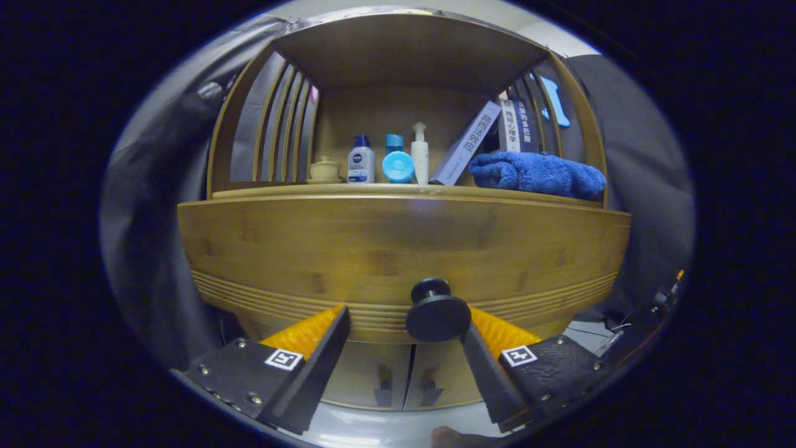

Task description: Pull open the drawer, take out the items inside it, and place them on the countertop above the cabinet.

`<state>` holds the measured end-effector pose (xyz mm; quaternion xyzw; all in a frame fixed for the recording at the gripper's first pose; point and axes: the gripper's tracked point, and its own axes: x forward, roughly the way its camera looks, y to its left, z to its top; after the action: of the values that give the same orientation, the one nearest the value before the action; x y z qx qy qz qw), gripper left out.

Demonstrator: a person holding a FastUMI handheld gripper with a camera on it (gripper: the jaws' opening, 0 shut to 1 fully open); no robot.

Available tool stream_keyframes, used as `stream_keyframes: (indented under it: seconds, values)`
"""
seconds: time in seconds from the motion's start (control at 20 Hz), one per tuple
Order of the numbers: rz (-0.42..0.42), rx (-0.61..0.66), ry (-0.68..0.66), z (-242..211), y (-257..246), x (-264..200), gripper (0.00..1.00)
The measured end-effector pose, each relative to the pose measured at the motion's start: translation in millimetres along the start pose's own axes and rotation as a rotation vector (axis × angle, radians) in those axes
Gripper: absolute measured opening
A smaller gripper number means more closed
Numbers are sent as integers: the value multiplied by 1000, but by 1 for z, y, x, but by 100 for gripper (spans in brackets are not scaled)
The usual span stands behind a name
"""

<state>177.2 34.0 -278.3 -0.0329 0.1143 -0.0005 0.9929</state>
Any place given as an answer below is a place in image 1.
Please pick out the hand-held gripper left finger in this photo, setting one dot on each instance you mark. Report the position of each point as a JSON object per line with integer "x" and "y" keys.
{"x": 320, "y": 367}

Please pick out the blue towel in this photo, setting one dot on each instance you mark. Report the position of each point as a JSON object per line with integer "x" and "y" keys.
{"x": 535, "y": 174}

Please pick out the dark blue spine book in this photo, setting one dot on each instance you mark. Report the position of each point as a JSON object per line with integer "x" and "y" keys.
{"x": 527, "y": 127}

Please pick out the black clamp with orange tip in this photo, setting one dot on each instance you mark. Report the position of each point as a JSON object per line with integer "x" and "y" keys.
{"x": 665, "y": 295}

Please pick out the white bottle with blue cap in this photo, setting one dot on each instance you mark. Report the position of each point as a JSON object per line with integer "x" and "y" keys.
{"x": 360, "y": 165}

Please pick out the beige lidded teacup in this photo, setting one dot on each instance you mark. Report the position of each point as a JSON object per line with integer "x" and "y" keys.
{"x": 324, "y": 169}

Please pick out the wooden cabinet door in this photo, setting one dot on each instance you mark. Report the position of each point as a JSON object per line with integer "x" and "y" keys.
{"x": 441, "y": 367}
{"x": 367, "y": 373}

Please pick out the blue white cosmetic tube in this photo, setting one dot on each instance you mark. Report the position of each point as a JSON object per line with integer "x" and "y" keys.
{"x": 398, "y": 167}

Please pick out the lavender book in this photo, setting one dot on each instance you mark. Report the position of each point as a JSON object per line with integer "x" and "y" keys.
{"x": 466, "y": 146}

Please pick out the wooden countertop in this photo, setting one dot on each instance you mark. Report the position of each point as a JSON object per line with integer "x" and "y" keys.
{"x": 298, "y": 190}

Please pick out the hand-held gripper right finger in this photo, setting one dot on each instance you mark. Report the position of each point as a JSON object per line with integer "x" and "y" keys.
{"x": 488, "y": 379}

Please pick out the black backdrop cloth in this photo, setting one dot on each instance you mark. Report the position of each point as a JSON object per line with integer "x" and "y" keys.
{"x": 143, "y": 218}

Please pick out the wooden cabinet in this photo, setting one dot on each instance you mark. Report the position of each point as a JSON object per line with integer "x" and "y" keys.
{"x": 398, "y": 112}

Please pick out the white pump bottle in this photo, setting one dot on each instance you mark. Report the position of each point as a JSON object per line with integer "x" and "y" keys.
{"x": 420, "y": 162}

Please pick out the clear blue bottle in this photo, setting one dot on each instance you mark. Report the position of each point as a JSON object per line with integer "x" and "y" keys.
{"x": 394, "y": 143}

